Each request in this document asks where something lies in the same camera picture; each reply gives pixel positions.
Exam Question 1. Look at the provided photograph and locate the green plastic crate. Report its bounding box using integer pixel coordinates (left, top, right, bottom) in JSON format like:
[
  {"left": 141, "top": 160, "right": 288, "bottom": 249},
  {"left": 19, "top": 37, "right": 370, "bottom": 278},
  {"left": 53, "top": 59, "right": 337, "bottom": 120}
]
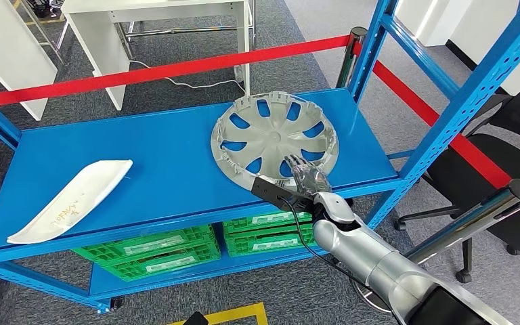
[
  {"left": 222, "top": 211, "right": 315, "bottom": 235},
  {"left": 103, "top": 244, "right": 222, "bottom": 282},
  {"left": 223, "top": 223, "right": 319, "bottom": 258},
  {"left": 71, "top": 224, "right": 218, "bottom": 263}
]

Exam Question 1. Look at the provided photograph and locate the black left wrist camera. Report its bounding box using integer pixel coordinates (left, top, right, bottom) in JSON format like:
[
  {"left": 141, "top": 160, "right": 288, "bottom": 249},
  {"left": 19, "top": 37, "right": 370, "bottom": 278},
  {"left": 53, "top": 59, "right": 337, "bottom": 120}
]
[{"left": 182, "top": 311, "right": 209, "bottom": 325}]

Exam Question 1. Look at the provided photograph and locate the blue metal shelf rack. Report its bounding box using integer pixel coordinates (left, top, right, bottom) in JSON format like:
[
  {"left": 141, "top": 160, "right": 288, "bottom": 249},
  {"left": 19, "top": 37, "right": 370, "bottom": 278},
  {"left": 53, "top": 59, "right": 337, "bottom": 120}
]
[{"left": 0, "top": 0, "right": 520, "bottom": 315}]

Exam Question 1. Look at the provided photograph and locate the white desk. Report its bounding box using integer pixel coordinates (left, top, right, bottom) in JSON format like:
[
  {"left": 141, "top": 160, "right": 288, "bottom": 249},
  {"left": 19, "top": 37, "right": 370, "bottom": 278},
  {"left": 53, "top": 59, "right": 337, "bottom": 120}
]
[{"left": 60, "top": 0, "right": 252, "bottom": 112}]

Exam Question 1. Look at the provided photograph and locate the chrome tube frame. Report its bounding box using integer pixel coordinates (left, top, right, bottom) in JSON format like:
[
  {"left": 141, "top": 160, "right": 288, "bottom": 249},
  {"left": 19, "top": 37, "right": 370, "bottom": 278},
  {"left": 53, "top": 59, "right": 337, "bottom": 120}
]
[{"left": 18, "top": 0, "right": 70, "bottom": 67}]

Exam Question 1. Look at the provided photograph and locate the red barrier belt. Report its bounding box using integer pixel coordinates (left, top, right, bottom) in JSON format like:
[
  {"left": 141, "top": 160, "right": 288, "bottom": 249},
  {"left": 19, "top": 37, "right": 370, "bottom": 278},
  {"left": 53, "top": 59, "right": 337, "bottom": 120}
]
[
  {"left": 0, "top": 35, "right": 353, "bottom": 108},
  {"left": 354, "top": 42, "right": 512, "bottom": 190}
]

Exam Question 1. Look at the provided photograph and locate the black office chair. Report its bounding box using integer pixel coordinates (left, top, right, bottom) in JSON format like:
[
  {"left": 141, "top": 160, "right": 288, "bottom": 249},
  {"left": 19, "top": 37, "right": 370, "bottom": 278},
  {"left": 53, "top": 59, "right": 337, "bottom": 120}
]
[{"left": 394, "top": 67, "right": 520, "bottom": 284}]

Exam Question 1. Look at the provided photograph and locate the yellow floor tape square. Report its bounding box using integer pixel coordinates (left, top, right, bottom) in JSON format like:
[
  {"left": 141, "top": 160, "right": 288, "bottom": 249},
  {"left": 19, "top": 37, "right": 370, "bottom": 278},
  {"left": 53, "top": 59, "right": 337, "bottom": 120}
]
[{"left": 165, "top": 301, "right": 269, "bottom": 325}]

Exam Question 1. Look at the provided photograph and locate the white elongated plastic trim part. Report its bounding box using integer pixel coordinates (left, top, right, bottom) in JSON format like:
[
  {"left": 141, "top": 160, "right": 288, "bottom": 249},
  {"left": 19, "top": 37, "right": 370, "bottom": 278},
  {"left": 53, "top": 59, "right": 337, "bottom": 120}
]
[{"left": 7, "top": 159, "right": 134, "bottom": 245}]

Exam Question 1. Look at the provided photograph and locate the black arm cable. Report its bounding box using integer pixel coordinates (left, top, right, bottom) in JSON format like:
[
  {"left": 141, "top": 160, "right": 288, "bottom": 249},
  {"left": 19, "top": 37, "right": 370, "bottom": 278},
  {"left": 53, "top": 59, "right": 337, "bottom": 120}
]
[{"left": 278, "top": 197, "right": 400, "bottom": 325}]

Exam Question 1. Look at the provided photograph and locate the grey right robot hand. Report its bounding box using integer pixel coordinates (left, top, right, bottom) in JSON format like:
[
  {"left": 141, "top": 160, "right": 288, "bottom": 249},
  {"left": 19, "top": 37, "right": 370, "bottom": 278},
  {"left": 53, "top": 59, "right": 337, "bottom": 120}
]
[{"left": 284, "top": 154, "right": 332, "bottom": 198}]

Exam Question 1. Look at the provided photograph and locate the white floor cable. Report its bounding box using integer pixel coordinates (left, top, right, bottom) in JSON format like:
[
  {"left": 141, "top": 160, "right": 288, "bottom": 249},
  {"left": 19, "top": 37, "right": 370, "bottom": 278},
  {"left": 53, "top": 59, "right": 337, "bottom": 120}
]
[{"left": 127, "top": 59, "right": 247, "bottom": 93}]

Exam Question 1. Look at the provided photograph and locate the chrome stanchion post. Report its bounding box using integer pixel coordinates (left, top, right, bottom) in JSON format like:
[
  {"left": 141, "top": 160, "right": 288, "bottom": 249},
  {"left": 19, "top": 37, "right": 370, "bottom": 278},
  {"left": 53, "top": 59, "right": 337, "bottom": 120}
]
[
  {"left": 335, "top": 26, "right": 368, "bottom": 89},
  {"left": 351, "top": 178, "right": 520, "bottom": 313}
]

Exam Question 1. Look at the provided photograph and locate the white board panel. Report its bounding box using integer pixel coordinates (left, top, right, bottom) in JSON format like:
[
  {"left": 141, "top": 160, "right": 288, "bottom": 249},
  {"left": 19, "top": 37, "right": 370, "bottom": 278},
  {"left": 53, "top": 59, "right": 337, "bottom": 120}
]
[{"left": 0, "top": 0, "right": 59, "bottom": 122}]

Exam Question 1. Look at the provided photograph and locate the silver plastic wheel hubcap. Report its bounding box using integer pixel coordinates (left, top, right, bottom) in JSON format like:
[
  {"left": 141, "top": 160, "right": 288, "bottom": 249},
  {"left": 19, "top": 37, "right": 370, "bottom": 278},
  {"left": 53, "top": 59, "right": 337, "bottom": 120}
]
[{"left": 210, "top": 91, "right": 340, "bottom": 193}]

